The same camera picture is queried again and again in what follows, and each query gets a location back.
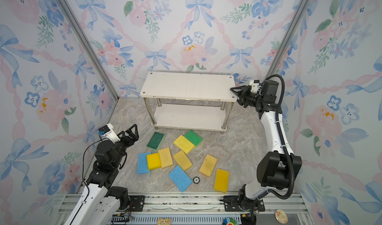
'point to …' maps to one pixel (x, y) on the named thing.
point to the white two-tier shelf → (197, 101)
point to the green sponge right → (194, 139)
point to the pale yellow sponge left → (165, 157)
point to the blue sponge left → (142, 166)
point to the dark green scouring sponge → (155, 140)
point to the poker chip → (196, 180)
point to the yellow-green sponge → (183, 144)
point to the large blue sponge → (180, 178)
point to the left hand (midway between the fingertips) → (130, 126)
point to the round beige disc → (281, 216)
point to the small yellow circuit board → (164, 221)
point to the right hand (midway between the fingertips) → (230, 90)
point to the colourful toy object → (229, 221)
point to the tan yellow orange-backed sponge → (208, 166)
